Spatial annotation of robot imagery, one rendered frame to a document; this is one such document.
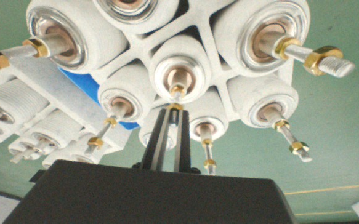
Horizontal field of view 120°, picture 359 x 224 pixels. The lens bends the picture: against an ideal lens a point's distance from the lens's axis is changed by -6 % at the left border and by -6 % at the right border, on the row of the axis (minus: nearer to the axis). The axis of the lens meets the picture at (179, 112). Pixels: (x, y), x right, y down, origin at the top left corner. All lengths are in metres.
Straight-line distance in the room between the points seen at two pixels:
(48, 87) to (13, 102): 0.07
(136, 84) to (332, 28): 0.56
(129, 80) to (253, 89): 0.21
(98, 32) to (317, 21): 0.54
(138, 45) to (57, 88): 0.30
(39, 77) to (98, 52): 0.29
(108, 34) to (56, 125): 0.32
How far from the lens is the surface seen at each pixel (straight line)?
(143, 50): 0.25
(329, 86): 0.71
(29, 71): 0.48
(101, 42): 0.22
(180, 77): 0.16
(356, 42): 0.66
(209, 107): 0.22
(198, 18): 0.23
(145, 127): 0.27
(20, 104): 0.47
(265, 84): 0.23
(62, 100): 0.46
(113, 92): 0.22
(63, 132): 0.47
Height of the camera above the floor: 0.41
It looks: 50 degrees down
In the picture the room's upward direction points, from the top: 174 degrees counter-clockwise
